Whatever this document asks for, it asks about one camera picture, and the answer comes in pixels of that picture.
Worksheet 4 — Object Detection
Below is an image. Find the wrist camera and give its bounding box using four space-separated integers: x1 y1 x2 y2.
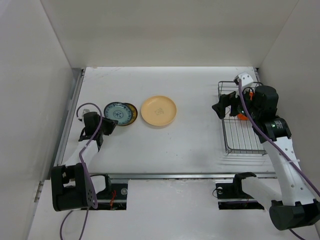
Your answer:
77 108 90 122
233 72 254 89

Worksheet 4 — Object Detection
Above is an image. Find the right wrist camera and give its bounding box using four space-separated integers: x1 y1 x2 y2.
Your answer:
233 72 254 89

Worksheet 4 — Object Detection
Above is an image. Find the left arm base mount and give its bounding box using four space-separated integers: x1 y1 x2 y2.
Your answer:
91 174 128 211

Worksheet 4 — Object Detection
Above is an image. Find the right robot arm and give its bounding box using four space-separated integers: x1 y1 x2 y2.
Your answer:
212 85 320 231

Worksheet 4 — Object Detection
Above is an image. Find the purple cable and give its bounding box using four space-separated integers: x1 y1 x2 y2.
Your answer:
58 101 105 239
237 79 320 240

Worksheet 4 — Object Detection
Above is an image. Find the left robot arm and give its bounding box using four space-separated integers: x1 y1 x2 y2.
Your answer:
51 111 118 212

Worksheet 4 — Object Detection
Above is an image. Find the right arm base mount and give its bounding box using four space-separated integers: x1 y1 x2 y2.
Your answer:
212 182 265 210

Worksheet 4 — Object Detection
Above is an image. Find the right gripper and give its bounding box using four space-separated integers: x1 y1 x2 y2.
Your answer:
211 84 261 121

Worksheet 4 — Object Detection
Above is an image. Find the front metal table rail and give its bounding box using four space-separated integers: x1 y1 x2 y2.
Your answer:
107 172 281 180

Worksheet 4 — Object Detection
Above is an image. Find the left metal table rail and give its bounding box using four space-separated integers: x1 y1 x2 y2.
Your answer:
33 68 85 203

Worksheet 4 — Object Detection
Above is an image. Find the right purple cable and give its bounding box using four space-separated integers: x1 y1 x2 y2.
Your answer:
237 79 320 240

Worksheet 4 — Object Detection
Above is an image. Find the yellow black patterned plate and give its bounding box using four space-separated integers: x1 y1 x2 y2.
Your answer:
119 102 138 127

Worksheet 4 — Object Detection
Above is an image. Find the metal table rail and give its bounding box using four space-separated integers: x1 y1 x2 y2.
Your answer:
33 68 85 203
107 172 281 180

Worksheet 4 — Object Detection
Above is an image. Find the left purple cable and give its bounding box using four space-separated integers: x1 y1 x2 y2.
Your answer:
58 101 105 239

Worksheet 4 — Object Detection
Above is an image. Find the beige bear plate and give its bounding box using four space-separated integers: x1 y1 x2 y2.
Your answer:
140 95 177 127

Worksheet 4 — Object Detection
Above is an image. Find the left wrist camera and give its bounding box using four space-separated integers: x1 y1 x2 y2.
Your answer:
77 108 90 122

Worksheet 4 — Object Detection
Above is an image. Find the blue white floral plate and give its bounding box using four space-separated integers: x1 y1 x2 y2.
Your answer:
103 102 133 126

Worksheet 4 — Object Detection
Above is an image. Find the grey wire dish rack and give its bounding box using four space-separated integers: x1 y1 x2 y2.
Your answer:
216 80 267 156

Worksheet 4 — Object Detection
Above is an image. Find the orange plate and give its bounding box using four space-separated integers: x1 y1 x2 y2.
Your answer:
237 91 254 121

